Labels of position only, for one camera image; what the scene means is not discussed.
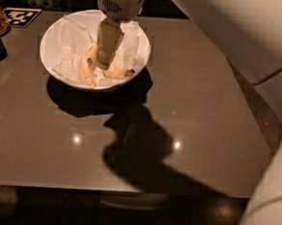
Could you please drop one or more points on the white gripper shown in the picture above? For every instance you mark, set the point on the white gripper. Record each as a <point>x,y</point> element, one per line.
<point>120,6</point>

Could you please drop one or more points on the spotted yellow banana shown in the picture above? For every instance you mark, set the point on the spotted yellow banana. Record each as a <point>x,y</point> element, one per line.
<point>116,73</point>

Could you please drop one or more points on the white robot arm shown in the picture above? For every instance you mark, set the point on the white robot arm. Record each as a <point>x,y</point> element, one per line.
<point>249,33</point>

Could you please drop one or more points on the yellow banana with sticker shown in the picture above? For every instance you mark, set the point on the yellow banana with sticker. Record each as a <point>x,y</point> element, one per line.
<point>87,66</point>

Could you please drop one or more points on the white ceramic bowl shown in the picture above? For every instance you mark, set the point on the white ceramic bowl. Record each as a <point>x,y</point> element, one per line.
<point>50,49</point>

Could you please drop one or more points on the black white fiducial marker card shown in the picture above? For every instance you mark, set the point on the black white fiducial marker card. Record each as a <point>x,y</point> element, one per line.
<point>21,17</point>

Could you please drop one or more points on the brown speckled container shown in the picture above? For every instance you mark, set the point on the brown speckled container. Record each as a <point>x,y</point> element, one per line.
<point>4,23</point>

